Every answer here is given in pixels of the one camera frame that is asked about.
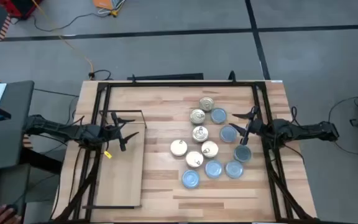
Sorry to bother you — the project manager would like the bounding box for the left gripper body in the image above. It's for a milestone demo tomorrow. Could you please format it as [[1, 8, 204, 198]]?
[[98, 111, 127, 152]]

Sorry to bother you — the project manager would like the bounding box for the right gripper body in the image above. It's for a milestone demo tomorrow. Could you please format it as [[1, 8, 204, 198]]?
[[242, 105, 272, 146]]

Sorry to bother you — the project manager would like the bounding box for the long black bar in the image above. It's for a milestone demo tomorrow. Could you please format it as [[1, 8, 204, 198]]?
[[127, 73, 204, 82]]

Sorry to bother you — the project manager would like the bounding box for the black desk leg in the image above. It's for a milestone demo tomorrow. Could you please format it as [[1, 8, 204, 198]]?
[[19, 146, 63, 175]]

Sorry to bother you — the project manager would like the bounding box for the grey desk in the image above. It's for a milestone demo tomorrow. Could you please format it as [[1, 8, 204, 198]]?
[[0, 80, 35, 172]]

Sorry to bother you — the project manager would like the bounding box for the grey keyboard tray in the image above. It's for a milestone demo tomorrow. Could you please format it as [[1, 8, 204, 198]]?
[[0, 163, 32, 224]]

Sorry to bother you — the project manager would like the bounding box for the orange object on floor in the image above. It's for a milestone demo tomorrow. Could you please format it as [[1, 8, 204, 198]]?
[[97, 0, 127, 16]]

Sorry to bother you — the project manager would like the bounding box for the person's hand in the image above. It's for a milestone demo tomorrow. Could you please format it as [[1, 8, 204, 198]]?
[[0, 205, 22, 224]]

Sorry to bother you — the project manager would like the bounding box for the red and black box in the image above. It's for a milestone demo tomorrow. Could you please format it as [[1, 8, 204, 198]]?
[[0, 0, 42, 19]]

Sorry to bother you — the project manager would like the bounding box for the wooden shelf with wire frame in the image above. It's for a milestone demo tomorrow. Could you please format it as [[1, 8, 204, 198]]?
[[81, 109, 148, 209]]

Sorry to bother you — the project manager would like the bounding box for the long yellow cable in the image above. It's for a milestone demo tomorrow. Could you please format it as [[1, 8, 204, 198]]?
[[31, 0, 94, 72]]

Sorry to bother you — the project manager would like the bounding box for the black floor cable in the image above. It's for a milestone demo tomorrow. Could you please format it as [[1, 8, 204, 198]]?
[[327, 95, 358, 156], [32, 88, 80, 98]]

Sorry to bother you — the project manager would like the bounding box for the black power cable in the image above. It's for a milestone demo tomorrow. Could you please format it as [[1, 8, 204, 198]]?
[[30, 11, 113, 32]]

